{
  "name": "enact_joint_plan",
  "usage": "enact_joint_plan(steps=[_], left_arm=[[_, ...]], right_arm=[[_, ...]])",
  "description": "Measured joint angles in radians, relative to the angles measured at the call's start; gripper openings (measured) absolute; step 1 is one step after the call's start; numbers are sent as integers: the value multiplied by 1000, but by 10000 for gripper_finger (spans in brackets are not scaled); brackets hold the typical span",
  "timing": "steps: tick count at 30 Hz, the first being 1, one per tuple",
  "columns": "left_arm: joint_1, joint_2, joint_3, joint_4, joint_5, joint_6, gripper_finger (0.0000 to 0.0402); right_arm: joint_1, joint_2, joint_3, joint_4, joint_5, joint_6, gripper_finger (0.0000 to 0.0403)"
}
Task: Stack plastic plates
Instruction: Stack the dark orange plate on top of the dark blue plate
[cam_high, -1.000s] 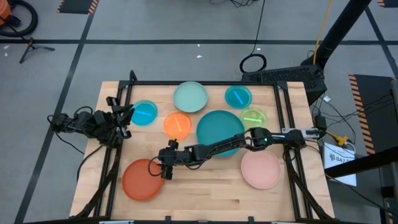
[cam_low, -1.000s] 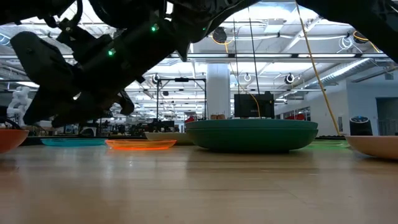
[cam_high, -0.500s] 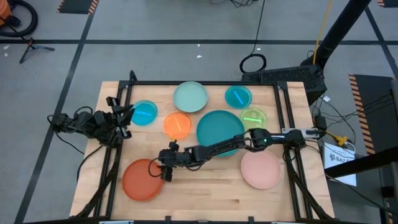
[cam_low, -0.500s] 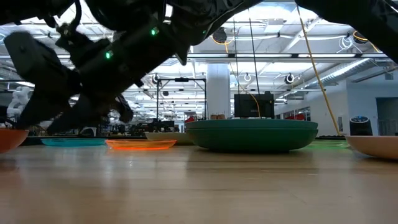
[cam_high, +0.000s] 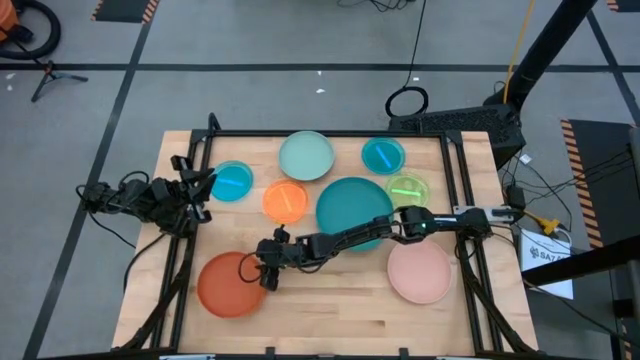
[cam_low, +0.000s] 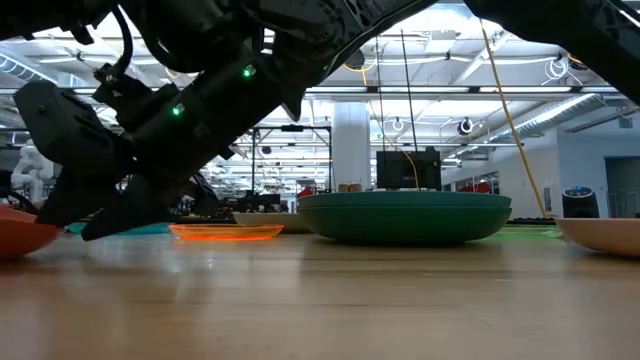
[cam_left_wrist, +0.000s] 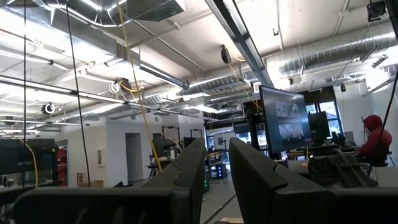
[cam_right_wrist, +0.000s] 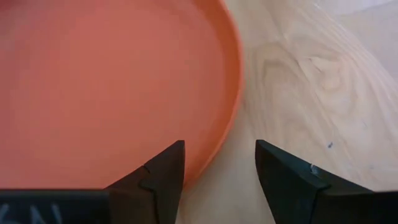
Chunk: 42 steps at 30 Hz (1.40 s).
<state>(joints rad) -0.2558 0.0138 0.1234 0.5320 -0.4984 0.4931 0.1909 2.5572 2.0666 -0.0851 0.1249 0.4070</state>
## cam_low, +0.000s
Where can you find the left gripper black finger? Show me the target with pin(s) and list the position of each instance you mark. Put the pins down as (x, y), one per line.
(80, 200)
(140, 210)

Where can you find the red-orange plastic plate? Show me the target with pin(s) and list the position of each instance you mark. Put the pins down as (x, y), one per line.
(20, 235)

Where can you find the small transparent orange plate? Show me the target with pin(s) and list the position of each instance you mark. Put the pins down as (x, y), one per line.
(225, 232)

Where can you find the pink plastic plate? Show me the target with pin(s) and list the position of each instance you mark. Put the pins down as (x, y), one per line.
(605, 235)

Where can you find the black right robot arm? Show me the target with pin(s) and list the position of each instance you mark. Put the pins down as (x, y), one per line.
(575, 25)

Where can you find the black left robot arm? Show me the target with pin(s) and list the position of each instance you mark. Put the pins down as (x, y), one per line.
(225, 100)

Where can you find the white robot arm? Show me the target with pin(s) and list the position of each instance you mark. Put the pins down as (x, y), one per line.
(32, 170)

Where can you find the small transparent blue plate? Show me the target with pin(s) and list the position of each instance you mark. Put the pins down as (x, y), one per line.
(150, 229)

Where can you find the red chair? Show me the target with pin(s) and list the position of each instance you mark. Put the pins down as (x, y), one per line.
(305, 192)

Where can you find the white round column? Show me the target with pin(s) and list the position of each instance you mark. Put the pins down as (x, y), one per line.
(351, 145)

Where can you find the black computer tower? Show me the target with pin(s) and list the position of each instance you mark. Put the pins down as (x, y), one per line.
(395, 170)

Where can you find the large dark green plate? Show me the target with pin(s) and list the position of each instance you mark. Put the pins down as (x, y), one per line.
(405, 225)

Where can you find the small transparent green plate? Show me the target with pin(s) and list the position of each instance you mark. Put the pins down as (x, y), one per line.
(532, 231)

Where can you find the black cylindrical air purifier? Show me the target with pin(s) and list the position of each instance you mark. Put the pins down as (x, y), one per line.
(580, 202)

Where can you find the tall black frame stand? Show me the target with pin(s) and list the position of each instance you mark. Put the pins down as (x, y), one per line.
(292, 128)

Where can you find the black metal table frame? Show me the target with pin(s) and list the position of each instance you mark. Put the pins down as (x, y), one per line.
(530, 220)

